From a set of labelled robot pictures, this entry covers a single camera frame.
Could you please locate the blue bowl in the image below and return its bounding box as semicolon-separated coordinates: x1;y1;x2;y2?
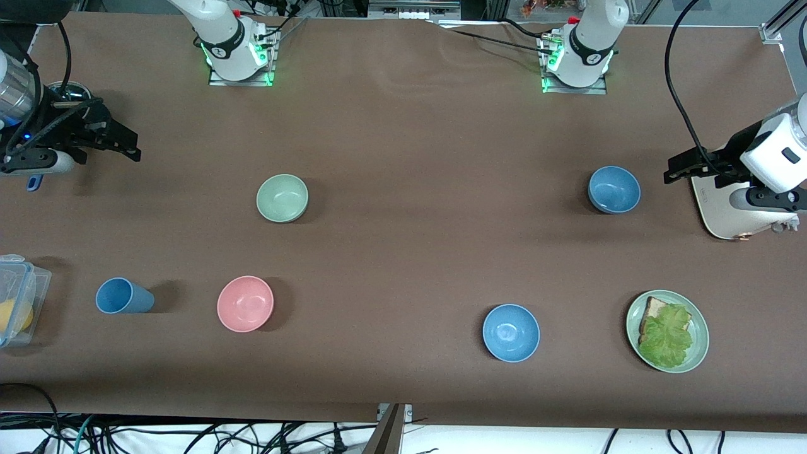
482;304;541;363
588;166;642;215

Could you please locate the green lettuce leaf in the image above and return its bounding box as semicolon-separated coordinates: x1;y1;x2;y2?
639;304;694;370

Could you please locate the black round pot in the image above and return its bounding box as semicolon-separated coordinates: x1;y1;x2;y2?
47;81;94;108

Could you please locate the toast slice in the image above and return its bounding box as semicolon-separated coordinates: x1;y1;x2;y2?
639;296;670;344

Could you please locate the teal floor cable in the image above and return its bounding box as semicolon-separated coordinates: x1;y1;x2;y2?
73;415;96;454

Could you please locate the black floor cable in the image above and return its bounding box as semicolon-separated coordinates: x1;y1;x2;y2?
0;383;62;454

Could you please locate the aluminium frame profile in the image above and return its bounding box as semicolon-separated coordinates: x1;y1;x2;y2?
760;0;807;45

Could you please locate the cream toaster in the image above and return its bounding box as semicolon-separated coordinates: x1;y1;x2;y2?
690;148;801;241

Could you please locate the clear plastic container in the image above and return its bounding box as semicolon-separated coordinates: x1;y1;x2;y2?
0;254;52;349

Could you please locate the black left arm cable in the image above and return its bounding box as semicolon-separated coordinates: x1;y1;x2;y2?
665;0;726;177

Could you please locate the green plate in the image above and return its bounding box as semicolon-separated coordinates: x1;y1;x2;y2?
626;289;710;374

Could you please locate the table edge bracket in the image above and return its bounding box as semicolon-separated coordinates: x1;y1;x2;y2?
363;404;414;454

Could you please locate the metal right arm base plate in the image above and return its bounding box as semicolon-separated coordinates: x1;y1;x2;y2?
208;47;276;88

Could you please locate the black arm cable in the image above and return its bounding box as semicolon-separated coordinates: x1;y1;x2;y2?
0;22;72;158
665;0;726;177

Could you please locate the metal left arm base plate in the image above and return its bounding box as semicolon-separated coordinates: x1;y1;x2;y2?
541;38;608;95

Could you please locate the blue cup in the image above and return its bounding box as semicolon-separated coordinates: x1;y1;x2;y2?
95;277;155;315

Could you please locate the green bowl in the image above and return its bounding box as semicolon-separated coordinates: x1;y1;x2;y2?
256;174;310;224

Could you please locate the yellow food item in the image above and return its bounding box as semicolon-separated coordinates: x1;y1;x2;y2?
0;300;33;335

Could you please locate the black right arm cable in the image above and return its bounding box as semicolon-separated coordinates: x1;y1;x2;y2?
0;22;72;158

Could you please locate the brown table cloth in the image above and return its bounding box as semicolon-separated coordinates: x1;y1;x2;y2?
0;11;807;434

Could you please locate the black base cable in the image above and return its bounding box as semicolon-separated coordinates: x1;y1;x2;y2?
435;21;555;52

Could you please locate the pink bowl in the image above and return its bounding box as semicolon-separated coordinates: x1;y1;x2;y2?
217;276;275;333

